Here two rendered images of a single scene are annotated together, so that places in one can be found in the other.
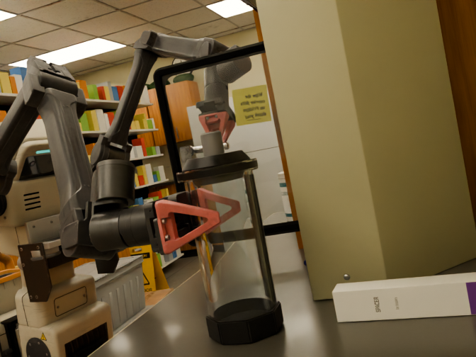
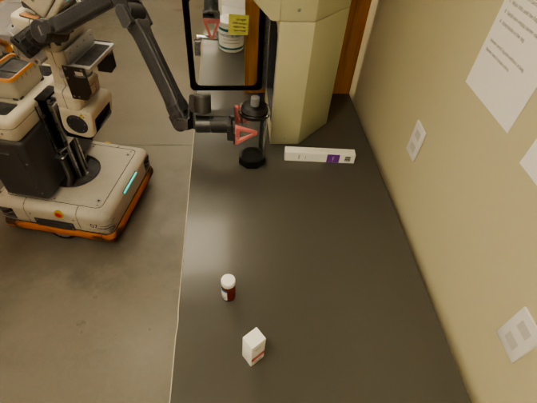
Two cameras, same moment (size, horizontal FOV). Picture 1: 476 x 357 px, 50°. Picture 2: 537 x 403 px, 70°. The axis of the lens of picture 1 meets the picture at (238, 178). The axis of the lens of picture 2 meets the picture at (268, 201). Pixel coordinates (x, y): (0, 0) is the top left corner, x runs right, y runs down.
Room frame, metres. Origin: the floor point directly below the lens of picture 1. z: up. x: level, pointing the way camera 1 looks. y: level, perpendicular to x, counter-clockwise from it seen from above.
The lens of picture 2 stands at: (-0.33, 0.43, 1.89)
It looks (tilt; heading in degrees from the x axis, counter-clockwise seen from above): 47 degrees down; 334
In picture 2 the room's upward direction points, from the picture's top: 5 degrees clockwise
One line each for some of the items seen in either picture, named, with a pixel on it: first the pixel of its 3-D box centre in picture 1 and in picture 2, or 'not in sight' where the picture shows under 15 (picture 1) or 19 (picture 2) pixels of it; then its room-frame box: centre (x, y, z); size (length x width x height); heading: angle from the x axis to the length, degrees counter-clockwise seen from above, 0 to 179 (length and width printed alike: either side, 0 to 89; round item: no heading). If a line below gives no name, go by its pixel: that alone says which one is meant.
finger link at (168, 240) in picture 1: (189, 220); (243, 130); (0.66, 0.07, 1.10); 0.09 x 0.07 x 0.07; 72
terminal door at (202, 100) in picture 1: (235, 146); (225, 45); (1.09, -0.01, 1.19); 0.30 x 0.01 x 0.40; 74
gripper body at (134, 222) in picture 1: (152, 223); (221, 124); (0.71, 0.13, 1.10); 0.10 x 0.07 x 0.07; 162
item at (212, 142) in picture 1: (214, 156); (254, 105); (0.68, 0.02, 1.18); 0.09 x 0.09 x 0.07
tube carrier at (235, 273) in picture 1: (231, 244); (252, 134); (0.68, 0.03, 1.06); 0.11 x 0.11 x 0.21
